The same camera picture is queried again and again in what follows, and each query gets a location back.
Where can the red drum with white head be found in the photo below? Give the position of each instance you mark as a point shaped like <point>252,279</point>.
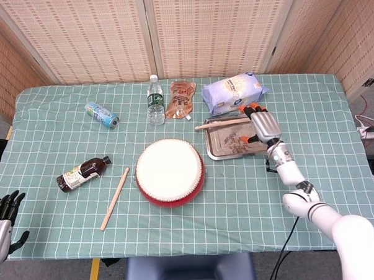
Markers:
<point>166,172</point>

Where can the wooden drumstick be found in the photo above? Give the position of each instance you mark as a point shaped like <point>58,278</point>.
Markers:
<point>115,199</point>
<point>223,123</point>

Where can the bamboo folding screen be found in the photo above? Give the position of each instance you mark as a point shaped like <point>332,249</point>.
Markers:
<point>92,35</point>

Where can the clear water bottle green label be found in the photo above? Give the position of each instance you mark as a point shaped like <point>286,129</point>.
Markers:
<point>155,101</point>

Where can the dark tea bottle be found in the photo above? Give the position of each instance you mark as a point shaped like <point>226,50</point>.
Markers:
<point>80,175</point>

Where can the brown snack pouch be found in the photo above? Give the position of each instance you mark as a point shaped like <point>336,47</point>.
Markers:
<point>179,100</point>

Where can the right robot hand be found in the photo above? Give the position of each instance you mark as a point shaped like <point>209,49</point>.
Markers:
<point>265,127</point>

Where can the dark blue chair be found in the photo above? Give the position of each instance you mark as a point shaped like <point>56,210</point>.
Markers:
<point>189,273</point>

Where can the blue white snack bag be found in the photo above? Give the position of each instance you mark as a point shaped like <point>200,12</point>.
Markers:
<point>231,91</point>

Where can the white power strip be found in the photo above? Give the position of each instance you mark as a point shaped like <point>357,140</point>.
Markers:
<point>370,135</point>

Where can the blue drink can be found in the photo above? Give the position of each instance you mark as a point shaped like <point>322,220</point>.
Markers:
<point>102,114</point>

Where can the stainless steel tray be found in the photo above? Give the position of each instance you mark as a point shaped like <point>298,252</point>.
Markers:
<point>224,141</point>

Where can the green checked tablecloth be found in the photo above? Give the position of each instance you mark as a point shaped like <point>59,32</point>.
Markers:
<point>190,226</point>

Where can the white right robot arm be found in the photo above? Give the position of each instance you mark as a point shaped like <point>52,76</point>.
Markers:
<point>287,169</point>

